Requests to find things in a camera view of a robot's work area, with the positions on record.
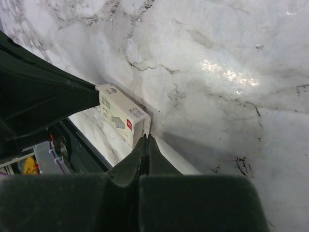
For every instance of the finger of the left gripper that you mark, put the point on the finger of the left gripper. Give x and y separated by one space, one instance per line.
35 95

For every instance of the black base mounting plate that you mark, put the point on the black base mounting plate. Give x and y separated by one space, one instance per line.
74 150

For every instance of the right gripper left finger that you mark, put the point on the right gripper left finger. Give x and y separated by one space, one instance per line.
100 202

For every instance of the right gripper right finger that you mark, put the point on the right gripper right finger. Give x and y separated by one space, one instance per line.
170 201

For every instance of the white staples box sleeve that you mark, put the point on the white staples box sleeve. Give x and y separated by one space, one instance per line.
125 116

